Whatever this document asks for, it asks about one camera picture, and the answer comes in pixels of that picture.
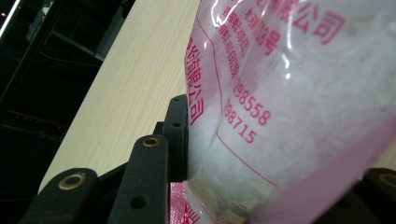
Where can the pink printed plastic bag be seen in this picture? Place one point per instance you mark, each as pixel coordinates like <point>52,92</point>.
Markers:
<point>295,109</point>

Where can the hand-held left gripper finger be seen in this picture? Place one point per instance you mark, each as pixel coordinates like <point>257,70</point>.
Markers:
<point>176,140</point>

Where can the aluminium floor rail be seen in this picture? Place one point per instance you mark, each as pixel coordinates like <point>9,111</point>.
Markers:
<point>113,34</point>

